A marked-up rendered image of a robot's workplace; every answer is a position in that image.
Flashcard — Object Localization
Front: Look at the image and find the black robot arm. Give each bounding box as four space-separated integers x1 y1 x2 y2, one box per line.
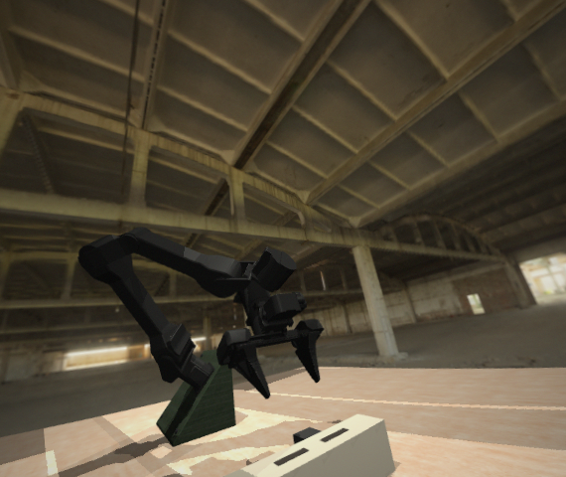
78 227 307 394

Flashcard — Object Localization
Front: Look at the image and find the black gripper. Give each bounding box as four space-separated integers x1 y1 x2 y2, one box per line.
216 297 324 399

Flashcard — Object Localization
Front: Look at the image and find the black two-prong charger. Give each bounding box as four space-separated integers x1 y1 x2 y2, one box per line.
293 427 323 443

